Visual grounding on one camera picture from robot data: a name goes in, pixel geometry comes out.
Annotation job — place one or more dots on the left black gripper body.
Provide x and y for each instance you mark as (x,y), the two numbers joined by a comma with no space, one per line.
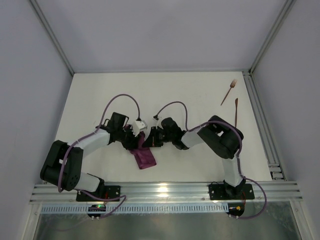
(130,142)

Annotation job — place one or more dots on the aluminium frame post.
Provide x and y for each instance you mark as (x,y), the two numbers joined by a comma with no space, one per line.
(272,33)
(51,34)

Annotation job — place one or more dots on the right controller board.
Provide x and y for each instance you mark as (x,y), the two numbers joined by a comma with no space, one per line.
(235,211)

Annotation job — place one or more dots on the right side aluminium rail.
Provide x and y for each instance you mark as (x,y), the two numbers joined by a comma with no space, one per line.
(268,143)

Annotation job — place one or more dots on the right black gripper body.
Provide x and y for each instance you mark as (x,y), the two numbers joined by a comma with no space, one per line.
(157,136)

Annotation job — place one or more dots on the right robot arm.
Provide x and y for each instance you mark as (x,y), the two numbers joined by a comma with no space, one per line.
(222,138)

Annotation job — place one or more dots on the purple satin napkin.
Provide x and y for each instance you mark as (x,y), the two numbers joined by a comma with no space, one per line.
(143,155)

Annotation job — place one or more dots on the right aluminium frame post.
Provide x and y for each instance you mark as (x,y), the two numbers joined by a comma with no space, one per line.
(272,33)

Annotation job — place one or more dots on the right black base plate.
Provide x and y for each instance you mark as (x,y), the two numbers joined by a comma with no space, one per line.
(222,191)

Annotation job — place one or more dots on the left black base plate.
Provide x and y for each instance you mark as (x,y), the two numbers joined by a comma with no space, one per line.
(104,193)

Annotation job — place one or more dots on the slotted grey cable duct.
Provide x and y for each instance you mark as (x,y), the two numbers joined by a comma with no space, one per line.
(135,208)

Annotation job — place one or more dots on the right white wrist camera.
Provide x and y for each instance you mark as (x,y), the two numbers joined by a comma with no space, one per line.
(158,121)

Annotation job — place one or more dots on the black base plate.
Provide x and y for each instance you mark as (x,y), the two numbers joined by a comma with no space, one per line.
(104,193)
(222,191)

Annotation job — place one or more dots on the controller board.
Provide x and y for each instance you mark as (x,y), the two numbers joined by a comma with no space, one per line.
(235,211)
(95,211)

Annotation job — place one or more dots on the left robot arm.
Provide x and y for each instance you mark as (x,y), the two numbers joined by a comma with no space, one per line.
(63,164)

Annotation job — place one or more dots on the left controller board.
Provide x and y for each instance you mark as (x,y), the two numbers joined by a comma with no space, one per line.
(95,211)

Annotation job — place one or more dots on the aluminium rail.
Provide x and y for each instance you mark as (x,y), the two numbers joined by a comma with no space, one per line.
(268,143)
(169,192)

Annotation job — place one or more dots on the left aluminium frame post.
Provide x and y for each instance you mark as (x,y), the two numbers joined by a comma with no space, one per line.
(51,34)

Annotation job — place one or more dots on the aluminium front rail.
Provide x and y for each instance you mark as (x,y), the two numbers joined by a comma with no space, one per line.
(169,192)

